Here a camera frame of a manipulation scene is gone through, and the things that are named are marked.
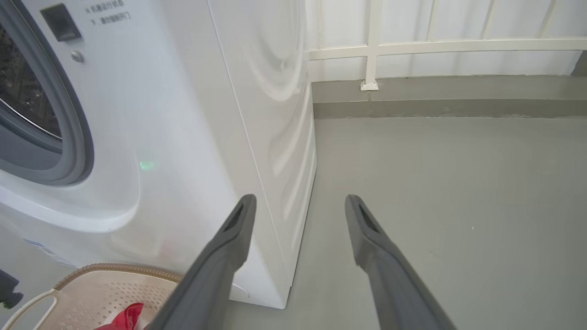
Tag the red white garment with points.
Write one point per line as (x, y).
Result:
(126, 318)

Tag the steel washing machine drum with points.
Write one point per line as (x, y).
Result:
(23, 91)

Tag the cream perforated laundry basket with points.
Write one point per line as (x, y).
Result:
(91, 298)

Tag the black glass washing machine door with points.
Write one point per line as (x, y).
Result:
(9, 288)

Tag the blue energy label sticker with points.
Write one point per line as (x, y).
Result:
(50, 254)

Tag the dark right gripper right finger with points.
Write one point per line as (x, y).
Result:
(394, 293)

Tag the round filter cover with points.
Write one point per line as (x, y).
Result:
(239, 292)

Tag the white metal railing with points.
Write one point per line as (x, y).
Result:
(412, 48)

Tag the white washing machine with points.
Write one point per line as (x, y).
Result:
(183, 114)

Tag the grey rubber door seal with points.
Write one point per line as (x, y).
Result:
(75, 151)

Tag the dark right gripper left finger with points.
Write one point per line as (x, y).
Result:
(206, 284)

